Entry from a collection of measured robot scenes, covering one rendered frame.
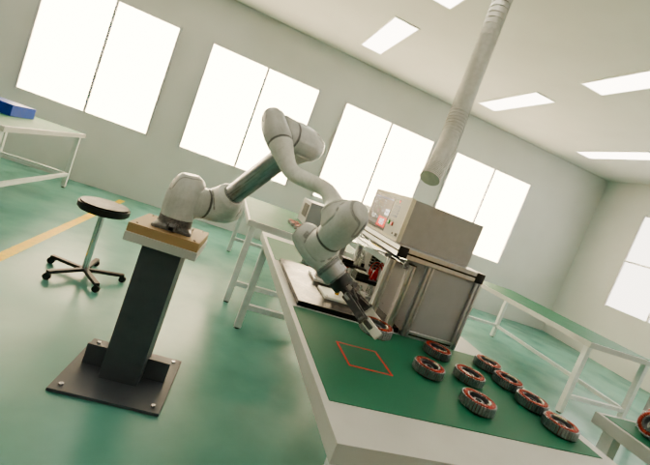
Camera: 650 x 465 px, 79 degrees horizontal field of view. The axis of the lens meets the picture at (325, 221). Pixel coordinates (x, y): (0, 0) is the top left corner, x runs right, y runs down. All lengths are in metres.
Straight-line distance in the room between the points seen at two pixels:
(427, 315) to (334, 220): 0.79
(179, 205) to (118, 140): 4.73
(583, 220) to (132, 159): 8.40
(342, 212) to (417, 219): 0.67
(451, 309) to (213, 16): 5.69
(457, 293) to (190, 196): 1.28
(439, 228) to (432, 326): 0.43
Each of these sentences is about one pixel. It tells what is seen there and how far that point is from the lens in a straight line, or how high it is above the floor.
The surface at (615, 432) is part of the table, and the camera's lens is 2.13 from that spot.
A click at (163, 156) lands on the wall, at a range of 6.47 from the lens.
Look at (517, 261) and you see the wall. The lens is 8.63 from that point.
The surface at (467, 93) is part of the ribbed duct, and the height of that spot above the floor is 2.32.
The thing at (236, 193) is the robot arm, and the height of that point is 1.05.
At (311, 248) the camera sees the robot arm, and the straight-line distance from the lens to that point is 1.26.
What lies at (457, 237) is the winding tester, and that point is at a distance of 1.89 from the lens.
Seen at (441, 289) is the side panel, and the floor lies 0.99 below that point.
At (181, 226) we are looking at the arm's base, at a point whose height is 0.82.
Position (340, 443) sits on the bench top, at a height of 0.75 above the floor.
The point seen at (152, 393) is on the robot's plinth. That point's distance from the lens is 2.21.
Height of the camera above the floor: 1.24
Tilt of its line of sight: 5 degrees down
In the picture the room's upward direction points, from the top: 21 degrees clockwise
